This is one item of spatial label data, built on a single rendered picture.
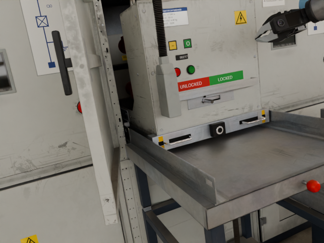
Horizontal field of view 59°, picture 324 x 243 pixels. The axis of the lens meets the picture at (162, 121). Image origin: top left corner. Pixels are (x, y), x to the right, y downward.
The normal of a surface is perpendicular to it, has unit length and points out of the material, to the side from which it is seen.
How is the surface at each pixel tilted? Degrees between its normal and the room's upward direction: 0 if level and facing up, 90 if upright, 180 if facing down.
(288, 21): 74
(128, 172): 90
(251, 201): 90
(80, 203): 90
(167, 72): 61
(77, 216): 90
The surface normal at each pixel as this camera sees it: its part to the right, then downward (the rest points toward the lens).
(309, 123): -0.91, 0.22
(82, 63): 0.13, 0.20
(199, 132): 0.39, 0.15
